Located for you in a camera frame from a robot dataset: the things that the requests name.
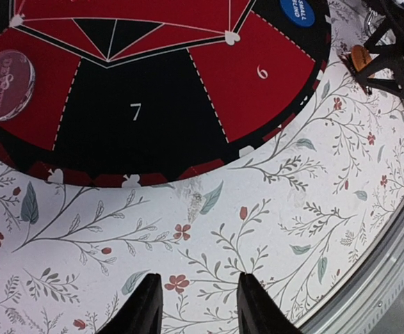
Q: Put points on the blue small blind button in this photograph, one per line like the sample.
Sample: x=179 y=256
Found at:
x=299 y=12

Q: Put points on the orange big blind button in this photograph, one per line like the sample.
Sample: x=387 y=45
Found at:
x=359 y=58

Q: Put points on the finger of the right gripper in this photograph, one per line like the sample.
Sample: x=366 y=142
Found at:
x=386 y=71
x=393 y=13

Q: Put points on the clear red dealer button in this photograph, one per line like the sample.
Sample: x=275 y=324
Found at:
x=17 y=80

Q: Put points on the black triangular all-in marker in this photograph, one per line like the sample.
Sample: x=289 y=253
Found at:
x=347 y=61

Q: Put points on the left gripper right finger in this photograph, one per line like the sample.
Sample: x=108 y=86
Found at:
x=257 y=312

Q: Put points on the round red black poker mat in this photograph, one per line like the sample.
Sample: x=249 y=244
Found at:
x=149 y=92

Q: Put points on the aluminium front rail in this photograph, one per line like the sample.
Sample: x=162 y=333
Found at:
x=359 y=304

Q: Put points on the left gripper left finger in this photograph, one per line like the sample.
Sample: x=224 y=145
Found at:
x=142 y=312

